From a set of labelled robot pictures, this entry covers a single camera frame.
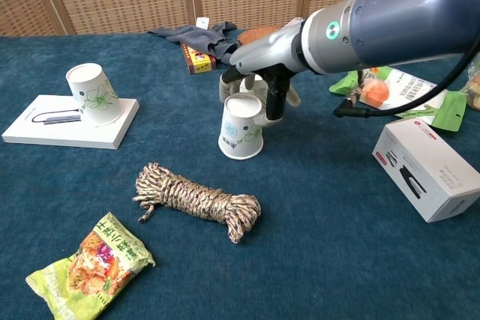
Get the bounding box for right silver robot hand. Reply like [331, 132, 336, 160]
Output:
[218, 19, 312, 128]

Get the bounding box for white paper cup blue flower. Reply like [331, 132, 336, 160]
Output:
[217, 93, 264, 160]

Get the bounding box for white paper cup green flower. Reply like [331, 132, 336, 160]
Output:
[66, 63, 125, 126]

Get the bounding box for round woven brown coaster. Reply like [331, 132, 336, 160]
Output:
[236, 25, 282, 46]

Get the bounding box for white paper cup green leaves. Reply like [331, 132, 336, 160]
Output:
[238, 73, 269, 115]

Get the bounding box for small red yellow box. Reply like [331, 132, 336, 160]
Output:
[180, 41, 218, 76]

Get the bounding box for grey cloth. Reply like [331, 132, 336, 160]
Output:
[148, 22, 243, 68]

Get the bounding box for green white snack pouch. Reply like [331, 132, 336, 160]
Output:
[328, 66, 468, 133]

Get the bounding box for white stapler box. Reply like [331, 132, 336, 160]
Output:
[371, 116, 480, 223]

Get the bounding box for packaged bread slices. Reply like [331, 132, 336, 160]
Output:
[463, 74, 480, 111]

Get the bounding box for flat white product box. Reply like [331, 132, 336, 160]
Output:
[1, 94, 140, 151]

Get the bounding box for green snack packet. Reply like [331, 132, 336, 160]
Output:
[25, 211, 156, 320]

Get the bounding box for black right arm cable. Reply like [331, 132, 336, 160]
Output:
[332, 34, 480, 118]

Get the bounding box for beige braided rope bundle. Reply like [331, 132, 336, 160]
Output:
[132, 162, 263, 245]

